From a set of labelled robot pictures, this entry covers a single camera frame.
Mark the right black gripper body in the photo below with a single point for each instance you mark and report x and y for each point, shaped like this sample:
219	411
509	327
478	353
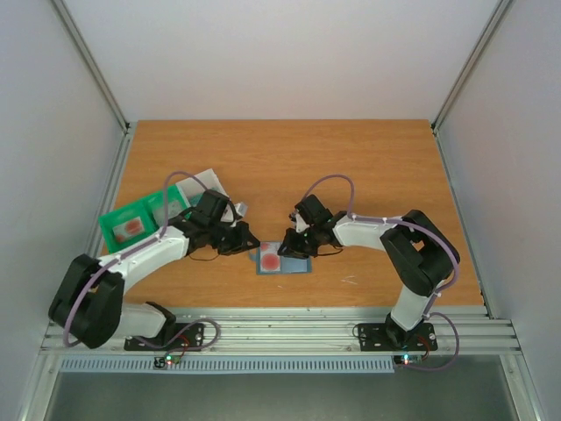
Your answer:
299	244

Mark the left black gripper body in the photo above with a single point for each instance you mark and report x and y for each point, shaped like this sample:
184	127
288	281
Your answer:
219	237

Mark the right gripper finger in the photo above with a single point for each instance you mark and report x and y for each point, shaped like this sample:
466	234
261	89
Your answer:
307	250
293	244

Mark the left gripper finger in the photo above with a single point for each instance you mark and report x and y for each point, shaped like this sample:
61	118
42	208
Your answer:
242	238
232	246

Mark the teal leather card holder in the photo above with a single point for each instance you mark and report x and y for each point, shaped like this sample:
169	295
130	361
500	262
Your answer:
289	266

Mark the red white card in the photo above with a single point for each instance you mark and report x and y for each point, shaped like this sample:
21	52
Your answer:
269	260
128	230

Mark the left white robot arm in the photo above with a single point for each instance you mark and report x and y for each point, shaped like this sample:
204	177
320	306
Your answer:
89	303

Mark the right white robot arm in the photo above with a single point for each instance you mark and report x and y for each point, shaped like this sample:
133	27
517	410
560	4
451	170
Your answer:
423	258

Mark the silver card in green bin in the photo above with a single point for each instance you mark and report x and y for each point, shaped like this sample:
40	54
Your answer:
174	208

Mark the white plastic bin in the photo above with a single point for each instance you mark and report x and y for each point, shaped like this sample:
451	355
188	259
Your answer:
191	190

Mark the green two-compartment bin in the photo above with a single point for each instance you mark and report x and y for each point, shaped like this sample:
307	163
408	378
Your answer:
140	208

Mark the left small circuit board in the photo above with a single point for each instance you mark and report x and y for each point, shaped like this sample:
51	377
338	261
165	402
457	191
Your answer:
168	360

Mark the small circuit board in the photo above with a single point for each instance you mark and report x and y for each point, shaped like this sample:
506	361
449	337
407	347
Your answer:
168	360
408	359

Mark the right small circuit board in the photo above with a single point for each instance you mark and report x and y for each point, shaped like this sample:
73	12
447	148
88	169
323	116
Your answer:
408	359

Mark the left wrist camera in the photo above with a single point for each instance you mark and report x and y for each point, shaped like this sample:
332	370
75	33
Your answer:
239	210

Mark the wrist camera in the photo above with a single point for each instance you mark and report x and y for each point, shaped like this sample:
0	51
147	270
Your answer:
299	223
239	210

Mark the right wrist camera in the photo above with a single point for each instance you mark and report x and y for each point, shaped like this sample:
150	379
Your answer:
299	223

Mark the aluminium front rail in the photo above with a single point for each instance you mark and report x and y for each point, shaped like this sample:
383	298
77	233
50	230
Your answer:
331	330

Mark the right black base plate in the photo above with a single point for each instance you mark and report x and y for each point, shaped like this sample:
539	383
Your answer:
372	338

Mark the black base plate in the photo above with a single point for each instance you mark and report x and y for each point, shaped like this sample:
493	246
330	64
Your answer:
174	338
372	338

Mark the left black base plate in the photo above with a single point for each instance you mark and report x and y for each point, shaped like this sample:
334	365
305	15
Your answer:
174	338

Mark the grey slotted cable duct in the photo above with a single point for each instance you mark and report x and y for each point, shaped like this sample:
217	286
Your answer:
229	365

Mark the left aluminium side rail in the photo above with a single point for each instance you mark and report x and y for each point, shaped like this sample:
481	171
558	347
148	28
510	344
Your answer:
94	240

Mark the aluminium side rail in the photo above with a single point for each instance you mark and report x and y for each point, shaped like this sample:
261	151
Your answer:
487	301
94	240

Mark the right aluminium side rail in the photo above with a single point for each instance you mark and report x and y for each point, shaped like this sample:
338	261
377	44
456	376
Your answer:
487	301

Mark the left aluminium frame post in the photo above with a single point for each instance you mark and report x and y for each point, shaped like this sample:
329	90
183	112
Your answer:
74	33

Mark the aluminium frame post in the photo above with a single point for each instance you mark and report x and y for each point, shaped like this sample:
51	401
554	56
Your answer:
74	33
499	13

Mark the right aluminium frame post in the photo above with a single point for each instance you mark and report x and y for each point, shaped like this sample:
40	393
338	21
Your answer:
499	13

